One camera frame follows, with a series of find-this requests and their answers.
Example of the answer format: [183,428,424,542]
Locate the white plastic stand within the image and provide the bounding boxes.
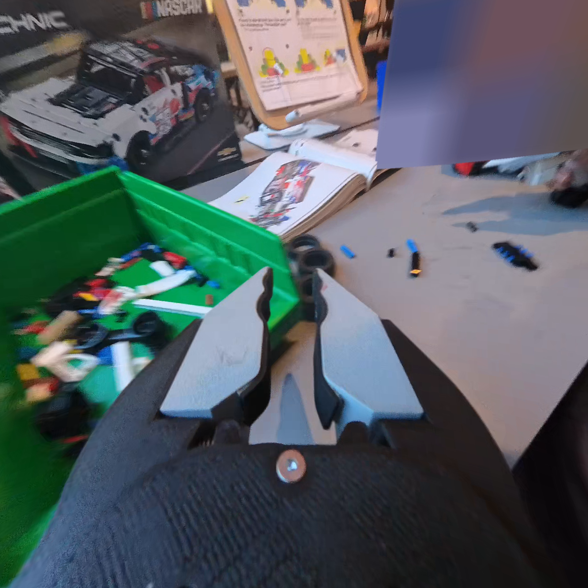
[243,108,341,151]

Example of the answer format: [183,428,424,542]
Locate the long black brick beam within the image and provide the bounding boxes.
[492,242,539,272]

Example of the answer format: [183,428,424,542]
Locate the black toy car box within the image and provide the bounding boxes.
[0,0,245,194]

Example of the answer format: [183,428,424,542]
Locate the red white blue toy car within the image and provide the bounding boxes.
[450,154,552,184]

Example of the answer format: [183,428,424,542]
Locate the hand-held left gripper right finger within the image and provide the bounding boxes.
[312,269,425,430]

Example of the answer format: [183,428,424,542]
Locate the person's right hand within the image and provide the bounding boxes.
[549,149,588,194]

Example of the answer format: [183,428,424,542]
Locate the wooden board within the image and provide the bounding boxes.
[213,0,369,131]

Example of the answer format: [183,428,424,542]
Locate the green plastic bin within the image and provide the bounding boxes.
[0,166,302,588]

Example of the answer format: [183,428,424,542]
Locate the open instruction booklet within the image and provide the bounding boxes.
[207,129,401,243]

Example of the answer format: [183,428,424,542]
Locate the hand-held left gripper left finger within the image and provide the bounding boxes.
[158,267,275,425]

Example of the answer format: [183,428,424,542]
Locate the pile of mixed toy bricks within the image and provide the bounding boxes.
[9,243,222,456]

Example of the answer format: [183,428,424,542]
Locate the white desk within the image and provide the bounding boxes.
[184,115,588,469]

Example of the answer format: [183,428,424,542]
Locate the printed instruction sheet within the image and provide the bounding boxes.
[224,0,364,112]

